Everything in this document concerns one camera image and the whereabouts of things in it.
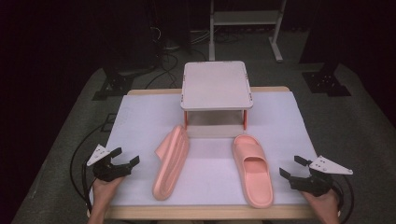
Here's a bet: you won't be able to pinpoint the black floor cables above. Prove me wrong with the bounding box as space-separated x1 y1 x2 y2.
144 24 210 91

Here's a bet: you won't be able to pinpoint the person's right hand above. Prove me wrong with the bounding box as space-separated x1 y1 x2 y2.
300 188 341 219

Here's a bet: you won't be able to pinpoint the wooden table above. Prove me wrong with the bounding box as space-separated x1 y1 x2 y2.
86 86 341 221

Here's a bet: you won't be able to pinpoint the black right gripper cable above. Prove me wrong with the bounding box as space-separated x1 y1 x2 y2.
330 175 356 224

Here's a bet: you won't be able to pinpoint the white metal desk frame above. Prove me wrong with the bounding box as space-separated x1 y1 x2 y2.
207 0 288 63

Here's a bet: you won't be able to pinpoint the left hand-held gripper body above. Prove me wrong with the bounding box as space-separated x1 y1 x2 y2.
86 144 133 183

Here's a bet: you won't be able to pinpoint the white two-tier shoe rack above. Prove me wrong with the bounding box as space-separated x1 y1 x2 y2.
179 60 254 140

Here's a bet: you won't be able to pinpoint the white table mat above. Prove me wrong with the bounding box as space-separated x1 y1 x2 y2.
89 91 335 207

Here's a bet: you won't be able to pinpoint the pink slipper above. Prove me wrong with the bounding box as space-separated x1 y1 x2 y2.
151 124 191 202
231 133 275 209

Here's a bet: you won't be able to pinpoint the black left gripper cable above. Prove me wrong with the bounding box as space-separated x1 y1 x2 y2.
69 123 108 217

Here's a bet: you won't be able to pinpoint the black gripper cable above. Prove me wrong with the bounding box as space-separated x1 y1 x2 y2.
69 123 108 217
330 175 356 224

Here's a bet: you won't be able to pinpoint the person's left hand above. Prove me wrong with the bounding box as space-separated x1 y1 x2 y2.
91 175 126 219

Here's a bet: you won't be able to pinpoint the black stand base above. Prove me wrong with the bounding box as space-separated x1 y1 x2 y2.
92 65 135 102
301 62 352 98

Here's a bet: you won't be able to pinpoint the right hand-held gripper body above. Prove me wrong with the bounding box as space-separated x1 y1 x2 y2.
289 155 354 198

